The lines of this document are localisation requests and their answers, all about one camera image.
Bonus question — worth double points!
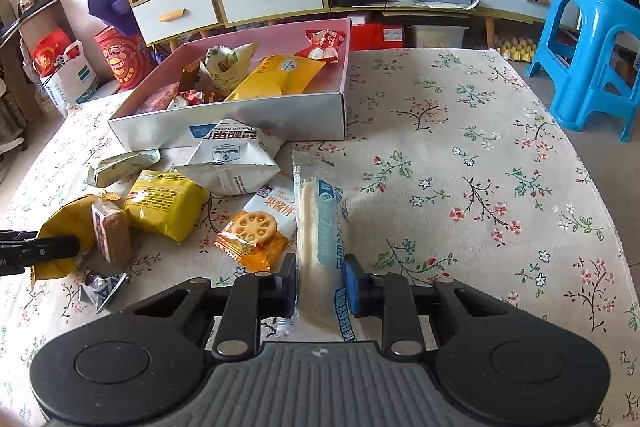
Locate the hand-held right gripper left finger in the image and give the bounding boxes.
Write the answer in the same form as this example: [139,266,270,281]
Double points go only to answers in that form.
[132,252,299,357]

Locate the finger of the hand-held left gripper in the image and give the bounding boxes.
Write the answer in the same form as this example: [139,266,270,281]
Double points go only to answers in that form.
[0,230,81,260]

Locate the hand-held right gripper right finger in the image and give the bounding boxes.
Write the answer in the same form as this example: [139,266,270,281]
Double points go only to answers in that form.
[342,253,506,357]

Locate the brown cake packet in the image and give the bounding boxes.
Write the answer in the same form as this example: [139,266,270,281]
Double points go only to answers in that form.
[90,201,134,278]

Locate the orange cracker packet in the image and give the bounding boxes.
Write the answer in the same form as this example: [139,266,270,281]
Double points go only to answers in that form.
[214,183,297,274]

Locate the long white bread packet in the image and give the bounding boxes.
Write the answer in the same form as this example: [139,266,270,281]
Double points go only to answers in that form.
[291,150,362,344]

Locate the silver blue triangular packet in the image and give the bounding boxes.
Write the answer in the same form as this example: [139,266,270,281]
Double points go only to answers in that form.
[79,271,130,314]

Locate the small white green snack packet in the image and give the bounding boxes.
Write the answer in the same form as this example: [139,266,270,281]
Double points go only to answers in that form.
[86,148,162,188]

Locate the yellow square snack packet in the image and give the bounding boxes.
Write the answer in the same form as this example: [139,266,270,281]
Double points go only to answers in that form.
[121,170,211,244]

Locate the pink cardboard box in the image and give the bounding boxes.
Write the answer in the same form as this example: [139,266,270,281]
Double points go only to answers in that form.
[107,18,353,150]

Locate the small red candy packet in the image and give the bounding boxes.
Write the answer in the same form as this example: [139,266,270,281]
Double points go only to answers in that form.
[167,89,207,110]

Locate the long yellow snack packet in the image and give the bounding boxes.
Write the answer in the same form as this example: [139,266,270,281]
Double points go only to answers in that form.
[224,53,327,102]

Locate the white green triangular snack packet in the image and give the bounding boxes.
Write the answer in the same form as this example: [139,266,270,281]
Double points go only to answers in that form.
[204,43,259,94]

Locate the white shopping bag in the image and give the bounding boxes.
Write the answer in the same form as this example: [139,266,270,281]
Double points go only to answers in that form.
[39,39,101,118]

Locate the floral tablecloth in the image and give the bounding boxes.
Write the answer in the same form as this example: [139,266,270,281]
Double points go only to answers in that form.
[0,47,640,427]

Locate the red gift bag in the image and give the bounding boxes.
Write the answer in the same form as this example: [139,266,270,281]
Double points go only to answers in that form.
[32,29,76,72]

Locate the red printed barrel bag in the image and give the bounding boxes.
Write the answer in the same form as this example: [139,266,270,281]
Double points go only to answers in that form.
[95,26,158,92]

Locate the wooden side shelving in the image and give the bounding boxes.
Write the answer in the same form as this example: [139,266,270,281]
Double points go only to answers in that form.
[0,0,63,148]

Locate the purple hat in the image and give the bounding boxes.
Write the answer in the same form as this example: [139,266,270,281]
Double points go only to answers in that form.
[87,0,143,38]

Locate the red box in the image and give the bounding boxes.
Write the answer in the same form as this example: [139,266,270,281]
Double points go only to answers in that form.
[355,23,406,50]

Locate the clear plastic storage box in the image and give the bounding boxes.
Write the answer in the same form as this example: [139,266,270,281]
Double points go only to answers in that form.
[407,24,471,49]

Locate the yellow egg tray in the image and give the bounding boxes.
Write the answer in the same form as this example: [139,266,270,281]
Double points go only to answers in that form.
[495,34,543,62]

